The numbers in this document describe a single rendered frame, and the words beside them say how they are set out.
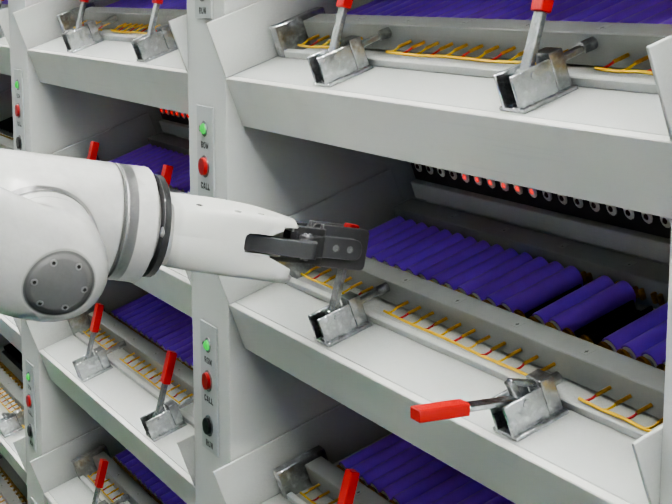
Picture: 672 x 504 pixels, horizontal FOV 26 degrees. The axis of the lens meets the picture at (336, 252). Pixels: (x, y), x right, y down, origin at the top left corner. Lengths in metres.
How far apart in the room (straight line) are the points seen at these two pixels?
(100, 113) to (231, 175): 0.71
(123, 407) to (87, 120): 0.45
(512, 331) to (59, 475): 1.15
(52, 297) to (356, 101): 0.26
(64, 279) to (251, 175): 0.38
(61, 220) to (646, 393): 0.38
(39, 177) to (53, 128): 0.95
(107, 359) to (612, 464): 1.06
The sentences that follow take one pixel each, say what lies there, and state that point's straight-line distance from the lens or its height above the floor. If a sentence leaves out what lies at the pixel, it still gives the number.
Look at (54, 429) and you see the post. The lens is 2.03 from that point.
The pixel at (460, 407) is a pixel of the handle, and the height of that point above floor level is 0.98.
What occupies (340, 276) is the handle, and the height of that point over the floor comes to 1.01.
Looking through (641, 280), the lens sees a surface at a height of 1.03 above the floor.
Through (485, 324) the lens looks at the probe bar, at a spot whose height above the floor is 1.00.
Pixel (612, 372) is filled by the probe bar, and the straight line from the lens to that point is 0.90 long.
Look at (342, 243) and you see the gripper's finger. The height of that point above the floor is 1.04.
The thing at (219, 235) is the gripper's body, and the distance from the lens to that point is 1.03.
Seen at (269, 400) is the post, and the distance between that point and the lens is 1.33.
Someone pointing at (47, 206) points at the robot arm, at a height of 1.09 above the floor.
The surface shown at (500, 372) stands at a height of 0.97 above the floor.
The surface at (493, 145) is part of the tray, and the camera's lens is 0.89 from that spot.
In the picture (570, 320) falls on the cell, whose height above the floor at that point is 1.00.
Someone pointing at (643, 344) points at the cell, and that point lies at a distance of 0.93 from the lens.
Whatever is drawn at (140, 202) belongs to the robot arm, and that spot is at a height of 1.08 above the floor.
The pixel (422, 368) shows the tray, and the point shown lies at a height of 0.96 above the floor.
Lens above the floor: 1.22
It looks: 10 degrees down
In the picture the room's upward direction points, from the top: straight up
